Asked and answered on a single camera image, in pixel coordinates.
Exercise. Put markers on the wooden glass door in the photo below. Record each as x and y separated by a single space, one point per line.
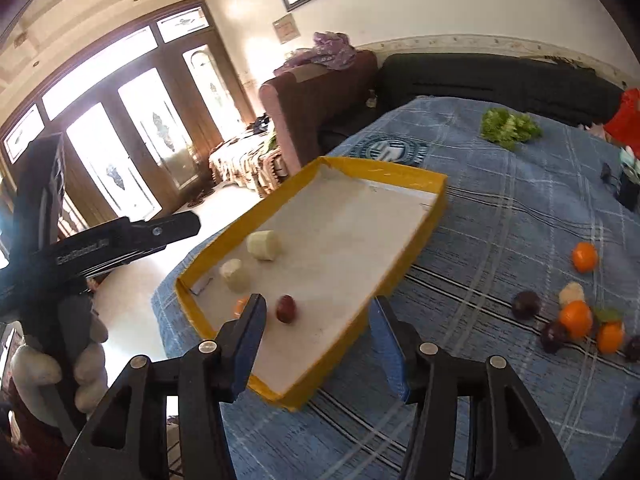
140 111

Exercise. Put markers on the white banana chunk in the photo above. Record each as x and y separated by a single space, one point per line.
571 292

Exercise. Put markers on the small wall plaque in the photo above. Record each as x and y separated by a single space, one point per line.
286 28

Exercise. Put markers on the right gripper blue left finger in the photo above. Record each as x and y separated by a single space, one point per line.
214 372

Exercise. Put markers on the black sofa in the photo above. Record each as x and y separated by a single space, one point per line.
553 88

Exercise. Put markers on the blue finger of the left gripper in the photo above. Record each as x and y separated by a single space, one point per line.
165 227

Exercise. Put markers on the green lettuce bunch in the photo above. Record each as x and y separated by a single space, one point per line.
506 129

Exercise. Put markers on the brown armchair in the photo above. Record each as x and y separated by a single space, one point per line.
301 100

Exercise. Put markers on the white cylinder banana piece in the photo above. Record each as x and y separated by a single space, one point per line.
235 275

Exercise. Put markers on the white gloved left hand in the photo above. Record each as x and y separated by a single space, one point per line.
59 371

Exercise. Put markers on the purple cloth on armchair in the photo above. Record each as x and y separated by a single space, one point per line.
331 50

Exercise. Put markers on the orange with green leaf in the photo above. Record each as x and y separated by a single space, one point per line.
611 330

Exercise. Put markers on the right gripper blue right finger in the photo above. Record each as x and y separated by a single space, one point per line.
422 375

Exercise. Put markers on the dark red plum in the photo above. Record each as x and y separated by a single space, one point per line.
525 305

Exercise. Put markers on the wrinkled red jujube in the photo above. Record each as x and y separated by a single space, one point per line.
286 309

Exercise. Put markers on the white block banana piece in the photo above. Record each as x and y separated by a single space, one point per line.
264 245

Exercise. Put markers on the small dark plum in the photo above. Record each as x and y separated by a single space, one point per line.
632 349
554 336

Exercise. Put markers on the patterned covered couch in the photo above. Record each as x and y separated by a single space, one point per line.
252 160

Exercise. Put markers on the black box holder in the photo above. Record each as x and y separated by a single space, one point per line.
628 189

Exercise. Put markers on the blue plaid tablecloth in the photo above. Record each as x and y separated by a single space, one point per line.
512 221

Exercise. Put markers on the white cloth pile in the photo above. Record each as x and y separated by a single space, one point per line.
629 160

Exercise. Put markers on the red plastic bag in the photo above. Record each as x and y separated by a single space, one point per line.
624 127

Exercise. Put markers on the yellow rimmed white tray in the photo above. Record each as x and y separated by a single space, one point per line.
349 229

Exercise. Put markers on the small orange tangerine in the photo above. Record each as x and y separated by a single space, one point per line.
577 318

